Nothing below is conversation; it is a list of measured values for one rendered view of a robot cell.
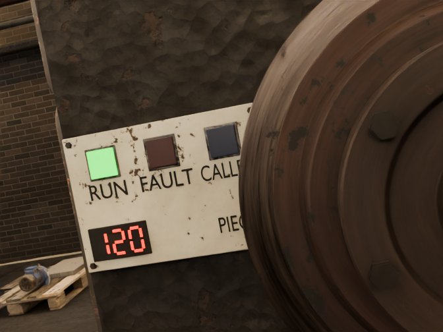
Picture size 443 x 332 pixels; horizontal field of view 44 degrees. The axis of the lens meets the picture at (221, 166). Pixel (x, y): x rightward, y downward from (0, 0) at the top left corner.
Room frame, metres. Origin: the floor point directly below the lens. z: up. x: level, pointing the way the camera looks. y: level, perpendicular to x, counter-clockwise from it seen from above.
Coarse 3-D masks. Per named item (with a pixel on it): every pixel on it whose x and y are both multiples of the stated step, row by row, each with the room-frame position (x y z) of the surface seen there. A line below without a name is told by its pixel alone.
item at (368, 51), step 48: (384, 0) 0.50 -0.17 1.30; (432, 0) 0.49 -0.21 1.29; (336, 48) 0.51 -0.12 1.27; (384, 48) 0.48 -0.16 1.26; (336, 96) 0.49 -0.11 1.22; (288, 144) 0.52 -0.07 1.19; (336, 144) 0.49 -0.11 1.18; (288, 192) 0.52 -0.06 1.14; (336, 192) 0.49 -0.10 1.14; (288, 240) 0.52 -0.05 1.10; (336, 240) 0.49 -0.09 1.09; (336, 288) 0.50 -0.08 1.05
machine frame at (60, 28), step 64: (64, 0) 0.73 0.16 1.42; (128, 0) 0.71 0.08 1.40; (192, 0) 0.70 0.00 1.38; (256, 0) 0.69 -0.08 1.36; (320, 0) 0.67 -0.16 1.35; (64, 64) 0.73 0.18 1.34; (128, 64) 0.72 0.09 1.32; (192, 64) 0.70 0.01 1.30; (256, 64) 0.69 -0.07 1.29; (64, 128) 0.73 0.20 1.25; (128, 320) 0.73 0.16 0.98; (192, 320) 0.71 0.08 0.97; (256, 320) 0.70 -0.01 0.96
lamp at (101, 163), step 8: (88, 152) 0.70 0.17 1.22; (96, 152) 0.70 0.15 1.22; (104, 152) 0.70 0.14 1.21; (112, 152) 0.70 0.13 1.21; (88, 160) 0.70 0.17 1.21; (96, 160) 0.70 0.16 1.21; (104, 160) 0.70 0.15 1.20; (112, 160) 0.70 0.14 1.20; (96, 168) 0.70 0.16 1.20; (104, 168) 0.70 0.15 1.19; (112, 168) 0.70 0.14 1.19; (96, 176) 0.70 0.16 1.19; (104, 176) 0.70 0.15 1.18
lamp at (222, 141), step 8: (216, 128) 0.67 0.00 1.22; (224, 128) 0.67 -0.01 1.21; (232, 128) 0.67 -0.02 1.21; (208, 136) 0.68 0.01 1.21; (216, 136) 0.67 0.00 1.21; (224, 136) 0.67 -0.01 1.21; (232, 136) 0.67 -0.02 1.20; (208, 144) 0.68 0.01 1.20; (216, 144) 0.68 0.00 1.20; (224, 144) 0.67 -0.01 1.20; (232, 144) 0.67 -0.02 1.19; (216, 152) 0.68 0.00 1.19; (224, 152) 0.67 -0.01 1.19; (232, 152) 0.67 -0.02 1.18
